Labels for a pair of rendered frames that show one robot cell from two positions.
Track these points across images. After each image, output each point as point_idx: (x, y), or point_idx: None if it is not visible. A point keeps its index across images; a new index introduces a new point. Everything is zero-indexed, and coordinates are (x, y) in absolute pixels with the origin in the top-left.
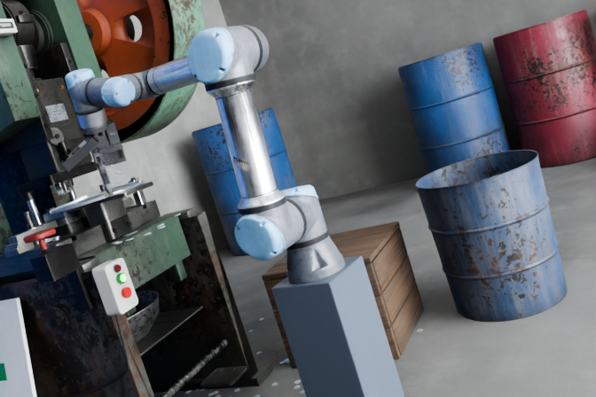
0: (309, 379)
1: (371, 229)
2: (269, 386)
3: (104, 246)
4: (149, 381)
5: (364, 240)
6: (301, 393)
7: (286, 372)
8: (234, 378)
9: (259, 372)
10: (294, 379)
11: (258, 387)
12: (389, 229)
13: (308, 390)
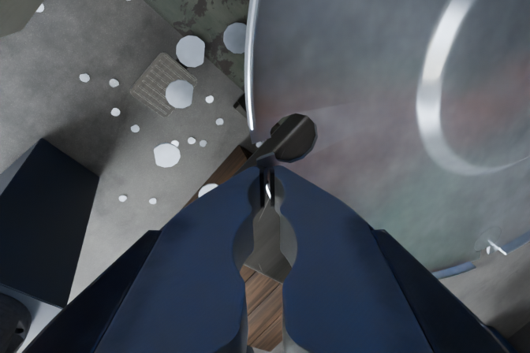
0: (5, 183)
1: (280, 328)
2: (221, 115)
3: None
4: None
5: (248, 321)
6: (173, 141)
7: (236, 137)
8: (137, 98)
9: (246, 114)
10: (211, 142)
11: (229, 104)
12: (252, 344)
13: (15, 172)
